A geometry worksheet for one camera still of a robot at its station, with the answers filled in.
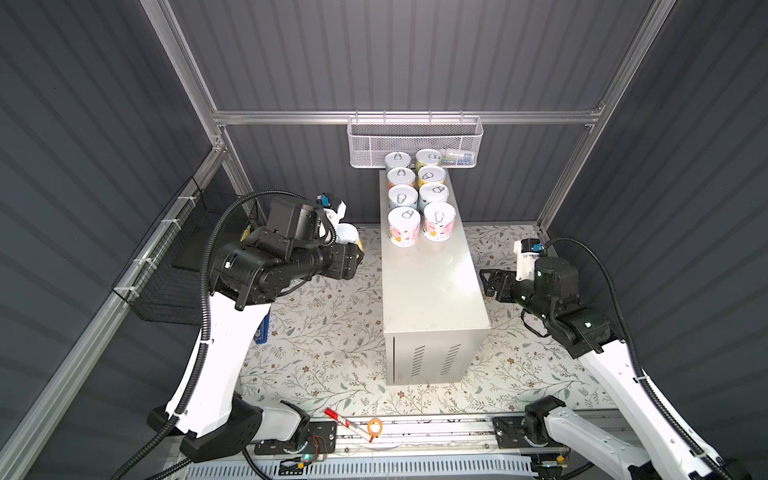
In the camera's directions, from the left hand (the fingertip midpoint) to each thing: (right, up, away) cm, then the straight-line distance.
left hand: (347, 250), depth 61 cm
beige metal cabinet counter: (+18, -14, -4) cm, 23 cm away
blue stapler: (-30, -25, +29) cm, 48 cm away
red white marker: (-2, -44, +14) cm, 46 cm away
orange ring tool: (+4, -46, +13) cm, 48 cm away
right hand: (+35, -6, +11) cm, 37 cm away
